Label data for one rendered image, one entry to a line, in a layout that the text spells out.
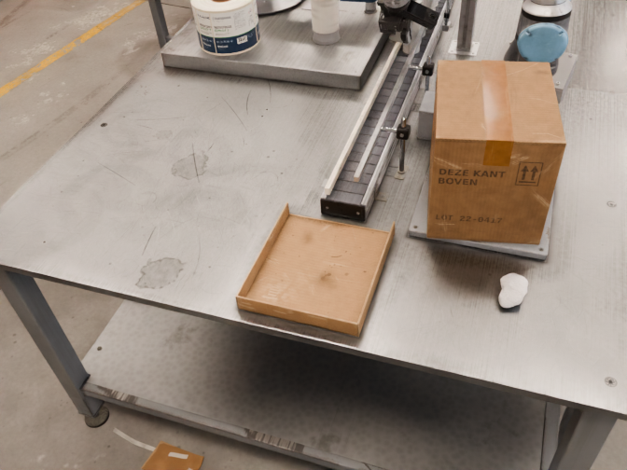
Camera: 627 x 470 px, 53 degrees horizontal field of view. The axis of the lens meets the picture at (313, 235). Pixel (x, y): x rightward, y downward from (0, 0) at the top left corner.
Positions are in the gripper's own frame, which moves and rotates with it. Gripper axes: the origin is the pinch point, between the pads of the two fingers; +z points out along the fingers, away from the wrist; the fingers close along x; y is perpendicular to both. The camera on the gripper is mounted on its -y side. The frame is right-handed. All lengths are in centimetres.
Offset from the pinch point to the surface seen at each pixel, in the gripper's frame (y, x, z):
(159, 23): 166, -67, 114
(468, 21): -14.8, -14.1, 8.6
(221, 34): 56, 8, -7
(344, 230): -1, 68, -27
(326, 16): 26.8, -4.5, -1.9
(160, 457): 52, 136, 29
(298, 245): 7, 74, -31
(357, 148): 2.5, 44.0, -19.0
